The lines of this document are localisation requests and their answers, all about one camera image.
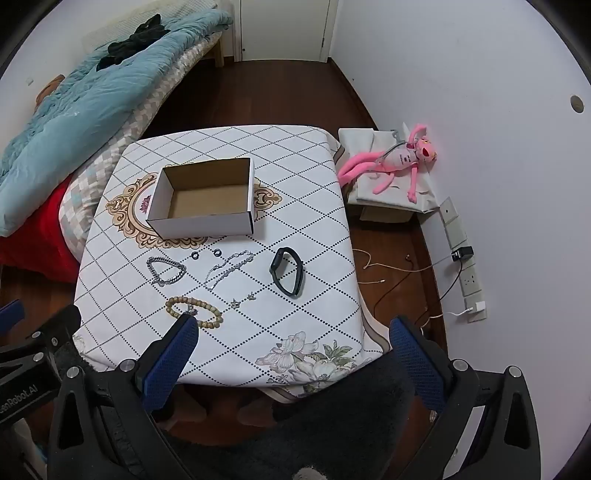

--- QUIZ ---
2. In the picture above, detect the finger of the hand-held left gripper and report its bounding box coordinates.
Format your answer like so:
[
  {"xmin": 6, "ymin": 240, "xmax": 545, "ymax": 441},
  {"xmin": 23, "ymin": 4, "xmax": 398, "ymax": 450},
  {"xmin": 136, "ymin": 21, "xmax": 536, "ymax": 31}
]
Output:
[
  {"xmin": 0, "ymin": 303, "xmax": 83, "ymax": 371},
  {"xmin": 0, "ymin": 298, "xmax": 27, "ymax": 330}
]

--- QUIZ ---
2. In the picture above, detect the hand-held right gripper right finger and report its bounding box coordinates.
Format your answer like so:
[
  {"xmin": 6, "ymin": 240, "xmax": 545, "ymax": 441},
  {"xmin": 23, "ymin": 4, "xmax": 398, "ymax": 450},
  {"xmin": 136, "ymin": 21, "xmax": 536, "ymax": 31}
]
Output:
[{"xmin": 389, "ymin": 315, "xmax": 542, "ymax": 480}]

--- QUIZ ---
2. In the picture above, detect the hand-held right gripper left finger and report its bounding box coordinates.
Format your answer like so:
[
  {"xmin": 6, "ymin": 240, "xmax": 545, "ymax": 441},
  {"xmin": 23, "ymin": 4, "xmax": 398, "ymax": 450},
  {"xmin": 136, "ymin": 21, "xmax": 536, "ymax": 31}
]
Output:
[{"xmin": 48, "ymin": 314, "xmax": 200, "ymax": 480}]

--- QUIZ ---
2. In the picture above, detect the wooden bead bracelet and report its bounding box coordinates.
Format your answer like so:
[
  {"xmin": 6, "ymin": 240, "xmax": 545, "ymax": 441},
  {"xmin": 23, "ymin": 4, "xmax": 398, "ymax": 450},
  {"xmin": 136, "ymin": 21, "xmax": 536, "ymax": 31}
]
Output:
[{"xmin": 166, "ymin": 296, "xmax": 223, "ymax": 330}]

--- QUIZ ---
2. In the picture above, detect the silver chain bracelet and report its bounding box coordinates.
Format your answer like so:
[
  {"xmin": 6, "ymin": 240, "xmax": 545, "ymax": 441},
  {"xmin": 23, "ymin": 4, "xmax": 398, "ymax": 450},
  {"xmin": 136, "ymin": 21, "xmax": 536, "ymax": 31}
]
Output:
[{"xmin": 147, "ymin": 257, "xmax": 188, "ymax": 288}]

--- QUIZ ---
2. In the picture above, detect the thin silver necklace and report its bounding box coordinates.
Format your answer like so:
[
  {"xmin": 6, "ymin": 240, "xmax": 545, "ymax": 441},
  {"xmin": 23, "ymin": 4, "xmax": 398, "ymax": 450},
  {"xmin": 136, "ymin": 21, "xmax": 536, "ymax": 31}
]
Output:
[{"xmin": 204, "ymin": 250, "xmax": 254, "ymax": 291}]

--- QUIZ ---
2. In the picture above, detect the white cardboard box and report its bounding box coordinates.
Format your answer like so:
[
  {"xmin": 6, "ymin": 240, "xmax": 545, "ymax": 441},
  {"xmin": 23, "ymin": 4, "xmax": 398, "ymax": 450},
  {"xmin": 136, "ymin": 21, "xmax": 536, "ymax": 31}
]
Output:
[{"xmin": 146, "ymin": 157, "xmax": 256, "ymax": 240}]

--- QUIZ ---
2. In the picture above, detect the black fitness band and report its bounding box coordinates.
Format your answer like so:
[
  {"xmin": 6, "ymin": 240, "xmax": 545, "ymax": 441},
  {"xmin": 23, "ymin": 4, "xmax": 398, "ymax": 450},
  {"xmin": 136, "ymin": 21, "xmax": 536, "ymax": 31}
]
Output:
[{"xmin": 270, "ymin": 247, "xmax": 305, "ymax": 297}]

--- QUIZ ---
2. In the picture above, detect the red blanket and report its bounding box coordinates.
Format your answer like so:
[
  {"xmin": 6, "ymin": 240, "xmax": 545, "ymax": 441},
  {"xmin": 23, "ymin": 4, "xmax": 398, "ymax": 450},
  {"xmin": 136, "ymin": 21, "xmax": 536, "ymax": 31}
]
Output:
[{"xmin": 0, "ymin": 178, "xmax": 79, "ymax": 283}]

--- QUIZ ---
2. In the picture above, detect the white diamond-patterned tablecloth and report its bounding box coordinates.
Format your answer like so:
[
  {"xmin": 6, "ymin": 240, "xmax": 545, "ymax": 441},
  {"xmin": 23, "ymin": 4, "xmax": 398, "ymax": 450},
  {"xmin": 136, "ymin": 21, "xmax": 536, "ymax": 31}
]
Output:
[{"xmin": 74, "ymin": 124, "xmax": 386, "ymax": 398}]

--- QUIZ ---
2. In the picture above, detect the pink plush toy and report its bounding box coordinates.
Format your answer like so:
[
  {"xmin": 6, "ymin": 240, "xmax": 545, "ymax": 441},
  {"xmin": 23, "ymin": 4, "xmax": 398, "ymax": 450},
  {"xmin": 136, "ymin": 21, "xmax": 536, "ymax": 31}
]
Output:
[{"xmin": 336, "ymin": 122, "xmax": 438, "ymax": 201}]

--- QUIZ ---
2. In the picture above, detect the grey clothes hanger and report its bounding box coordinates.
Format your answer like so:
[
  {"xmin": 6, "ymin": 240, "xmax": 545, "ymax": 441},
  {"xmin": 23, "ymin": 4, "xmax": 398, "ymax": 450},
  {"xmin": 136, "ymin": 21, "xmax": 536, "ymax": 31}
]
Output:
[{"xmin": 376, "ymin": 130, "xmax": 416, "ymax": 163}]

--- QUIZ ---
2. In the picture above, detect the blue quilt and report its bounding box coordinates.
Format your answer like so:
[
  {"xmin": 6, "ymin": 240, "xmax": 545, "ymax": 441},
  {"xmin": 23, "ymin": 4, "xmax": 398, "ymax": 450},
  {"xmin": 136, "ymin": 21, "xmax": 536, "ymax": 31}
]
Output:
[{"xmin": 0, "ymin": 10, "xmax": 234, "ymax": 237}]

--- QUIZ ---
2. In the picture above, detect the brown cushion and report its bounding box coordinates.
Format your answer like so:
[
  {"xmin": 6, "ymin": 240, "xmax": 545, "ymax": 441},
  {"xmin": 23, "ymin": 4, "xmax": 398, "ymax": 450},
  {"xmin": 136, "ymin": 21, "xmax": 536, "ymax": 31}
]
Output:
[{"xmin": 36, "ymin": 74, "xmax": 65, "ymax": 104}]

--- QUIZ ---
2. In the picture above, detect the white cloth-covered box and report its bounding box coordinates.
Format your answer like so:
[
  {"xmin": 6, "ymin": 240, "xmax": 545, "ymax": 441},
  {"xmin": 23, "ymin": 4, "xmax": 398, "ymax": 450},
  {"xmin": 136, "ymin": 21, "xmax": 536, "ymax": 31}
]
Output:
[{"xmin": 338, "ymin": 128, "xmax": 446, "ymax": 217}]

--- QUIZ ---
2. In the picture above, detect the black clothing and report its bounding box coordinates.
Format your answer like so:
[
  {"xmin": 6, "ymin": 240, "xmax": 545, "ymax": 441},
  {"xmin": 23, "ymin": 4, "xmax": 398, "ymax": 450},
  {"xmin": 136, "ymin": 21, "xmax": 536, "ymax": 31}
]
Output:
[{"xmin": 96, "ymin": 14, "xmax": 168, "ymax": 71}]

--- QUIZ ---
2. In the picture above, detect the cream pillow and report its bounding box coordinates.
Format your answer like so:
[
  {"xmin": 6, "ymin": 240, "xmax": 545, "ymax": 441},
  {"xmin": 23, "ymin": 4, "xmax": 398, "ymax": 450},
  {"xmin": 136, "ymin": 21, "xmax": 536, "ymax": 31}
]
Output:
[{"xmin": 83, "ymin": 0, "xmax": 218, "ymax": 51}]

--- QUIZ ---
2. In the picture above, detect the white door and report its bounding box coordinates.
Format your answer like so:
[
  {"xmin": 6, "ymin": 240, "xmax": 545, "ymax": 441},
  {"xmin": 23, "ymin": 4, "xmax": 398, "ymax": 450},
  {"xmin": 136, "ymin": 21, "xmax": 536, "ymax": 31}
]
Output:
[{"xmin": 233, "ymin": 0, "xmax": 340, "ymax": 63}]

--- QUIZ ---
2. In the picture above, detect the white cable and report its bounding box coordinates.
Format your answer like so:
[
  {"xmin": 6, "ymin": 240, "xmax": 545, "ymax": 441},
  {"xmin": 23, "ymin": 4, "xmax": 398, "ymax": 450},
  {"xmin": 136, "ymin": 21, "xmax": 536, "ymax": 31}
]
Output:
[{"xmin": 418, "ymin": 308, "xmax": 468, "ymax": 329}]

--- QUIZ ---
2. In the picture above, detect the white wall socket plate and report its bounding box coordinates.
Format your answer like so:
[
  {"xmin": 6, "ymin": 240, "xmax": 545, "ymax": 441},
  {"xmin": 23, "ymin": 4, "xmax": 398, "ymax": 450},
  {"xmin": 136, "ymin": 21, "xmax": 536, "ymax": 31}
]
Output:
[
  {"xmin": 464, "ymin": 295, "xmax": 489, "ymax": 322},
  {"xmin": 444, "ymin": 220, "xmax": 468, "ymax": 247},
  {"xmin": 459, "ymin": 267, "xmax": 483, "ymax": 296},
  {"xmin": 452, "ymin": 244, "xmax": 475, "ymax": 272},
  {"xmin": 438, "ymin": 197, "xmax": 459, "ymax": 225}
]

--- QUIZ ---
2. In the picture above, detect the black cable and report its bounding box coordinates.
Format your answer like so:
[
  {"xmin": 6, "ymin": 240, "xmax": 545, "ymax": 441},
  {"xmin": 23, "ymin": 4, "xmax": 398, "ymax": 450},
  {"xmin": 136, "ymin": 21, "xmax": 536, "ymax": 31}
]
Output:
[{"xmin": 373, "ymin": 261, "xmax": 463, "ymax": 326}]

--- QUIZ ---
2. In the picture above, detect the beige cable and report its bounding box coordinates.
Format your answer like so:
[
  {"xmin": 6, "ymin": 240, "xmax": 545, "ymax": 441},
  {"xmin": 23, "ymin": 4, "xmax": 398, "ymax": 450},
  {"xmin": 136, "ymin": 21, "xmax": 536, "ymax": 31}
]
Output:
[{"xmin": 353, "ymin": 249, "xmax": 455, "ymax": 287}]

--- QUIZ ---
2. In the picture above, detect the wooden bed frame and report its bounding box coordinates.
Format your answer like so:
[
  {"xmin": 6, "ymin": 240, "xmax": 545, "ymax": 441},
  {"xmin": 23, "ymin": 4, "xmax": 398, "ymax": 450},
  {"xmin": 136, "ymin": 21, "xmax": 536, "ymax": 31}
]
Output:
[{"xmin": 203, "ymin": 37, "xmax": 225, "ymax": 68}]

